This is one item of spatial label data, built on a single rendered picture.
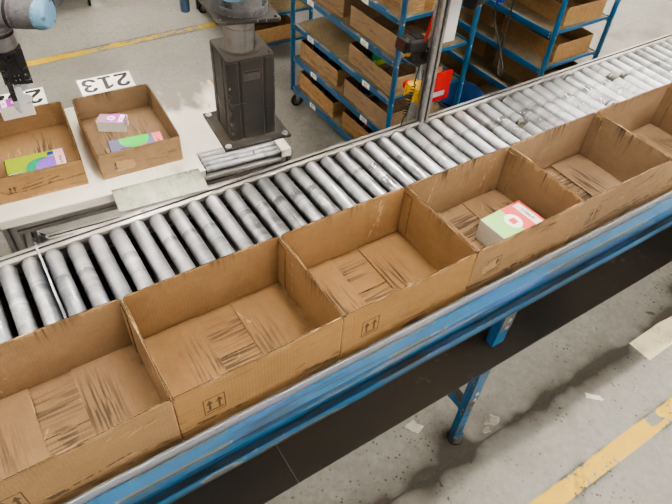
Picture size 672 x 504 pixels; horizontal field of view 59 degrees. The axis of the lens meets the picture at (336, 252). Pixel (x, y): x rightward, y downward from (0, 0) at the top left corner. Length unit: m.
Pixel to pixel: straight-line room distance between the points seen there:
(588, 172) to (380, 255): 0.83
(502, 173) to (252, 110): 0.91
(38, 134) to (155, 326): 1.16
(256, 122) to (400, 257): 0.87
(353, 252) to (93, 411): 0.76
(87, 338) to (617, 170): 1.66
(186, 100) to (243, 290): 1.19
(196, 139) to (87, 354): 1.08
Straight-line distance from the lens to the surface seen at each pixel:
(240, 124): 2.23
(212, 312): 1.52
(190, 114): 2.44
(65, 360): 1.46
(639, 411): 2.72
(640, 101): 2.36
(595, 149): 2.18
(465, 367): 1.79
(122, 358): 1.47
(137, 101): 2.49
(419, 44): 2.29
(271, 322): 1.48
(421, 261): 1.65
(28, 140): 2.42
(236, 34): 2.11
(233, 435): 1.30
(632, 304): 3.09
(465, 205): 1.86
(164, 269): 1.82
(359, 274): 1.60
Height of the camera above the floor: 2.06
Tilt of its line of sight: 46 degrees down
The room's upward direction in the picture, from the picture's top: 5 degrees clockwise
